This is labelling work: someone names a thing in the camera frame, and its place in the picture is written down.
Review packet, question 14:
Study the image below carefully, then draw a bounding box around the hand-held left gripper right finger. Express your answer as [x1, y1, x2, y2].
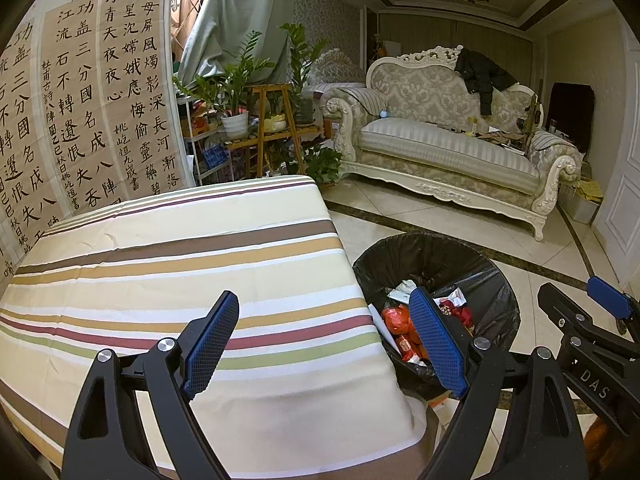
[408, 286, 586, 480]

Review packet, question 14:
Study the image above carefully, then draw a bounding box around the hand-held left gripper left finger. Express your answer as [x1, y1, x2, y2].
[60, 290, 241, 480]

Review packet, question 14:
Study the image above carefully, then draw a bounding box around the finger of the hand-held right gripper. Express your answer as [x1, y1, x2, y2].
[585, 276, 636, 321]
[537, 282, 592, 337]

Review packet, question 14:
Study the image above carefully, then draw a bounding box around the dark red wrapper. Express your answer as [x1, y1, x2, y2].
[440, 300, 473, 328]

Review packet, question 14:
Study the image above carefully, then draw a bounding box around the red-orange mesh bag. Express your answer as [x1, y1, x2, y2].
[381, 307, 431, 361]

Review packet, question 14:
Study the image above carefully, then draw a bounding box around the white long paper packet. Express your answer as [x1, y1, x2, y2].
[367, 302, 396, 348]

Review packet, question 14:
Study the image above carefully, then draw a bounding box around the white sachet packet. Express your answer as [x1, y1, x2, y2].
[390, 280, 418, 303]

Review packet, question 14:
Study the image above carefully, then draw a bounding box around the bin with black bag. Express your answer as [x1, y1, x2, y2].
[351, 232, 521, 401]

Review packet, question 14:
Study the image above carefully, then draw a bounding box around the person's right forearm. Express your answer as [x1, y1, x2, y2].
[585, 417, 618, 461]

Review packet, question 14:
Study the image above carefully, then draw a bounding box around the striped tablecloth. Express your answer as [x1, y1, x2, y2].
[0, 175, 428, 480]

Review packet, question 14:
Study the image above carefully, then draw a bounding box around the white door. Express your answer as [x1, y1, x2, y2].
[592, 20, 640, 281]

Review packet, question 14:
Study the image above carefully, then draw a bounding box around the white metal shelf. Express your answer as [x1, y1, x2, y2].
[175, 95, 226, 186]

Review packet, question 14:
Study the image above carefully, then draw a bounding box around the dark flat board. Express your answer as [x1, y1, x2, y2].
[544, 82, 596, 156]

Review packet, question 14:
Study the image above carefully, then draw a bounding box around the pile of papers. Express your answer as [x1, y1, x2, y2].
[437, 120, 531, 151]

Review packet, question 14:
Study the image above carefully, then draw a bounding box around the ornate cream sofa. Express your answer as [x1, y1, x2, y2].
[325, 45, 583, 241]

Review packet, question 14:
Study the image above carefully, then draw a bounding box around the low leafy floor plant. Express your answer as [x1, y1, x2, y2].
[302, 147, 343, 186]

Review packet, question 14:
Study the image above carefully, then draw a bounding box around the potted plant in white pot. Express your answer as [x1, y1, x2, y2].
[172, 30, 276, 141]

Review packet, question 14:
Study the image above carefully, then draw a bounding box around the black jacket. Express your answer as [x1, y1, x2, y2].
[454, 47, 518, 116]

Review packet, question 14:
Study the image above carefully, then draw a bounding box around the wooden plant stand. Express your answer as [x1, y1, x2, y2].
[225, 82, 326, 178]

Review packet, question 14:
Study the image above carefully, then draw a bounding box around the calligraphy paper sheet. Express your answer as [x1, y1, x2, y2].
[99, 0, 197, 196]
[41, 0, 123, 221]
[0, 25, 61, 266]

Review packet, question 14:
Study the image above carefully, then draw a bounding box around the tall green potted plant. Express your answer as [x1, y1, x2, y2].
[280, 22, 326, 126]

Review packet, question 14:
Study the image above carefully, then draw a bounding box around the ornate cream armchair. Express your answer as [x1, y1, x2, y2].
[307, 50, 368, 98]

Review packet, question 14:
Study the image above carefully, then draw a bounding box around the grey-green curtain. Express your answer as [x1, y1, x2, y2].
[177, 0, 301, 86]

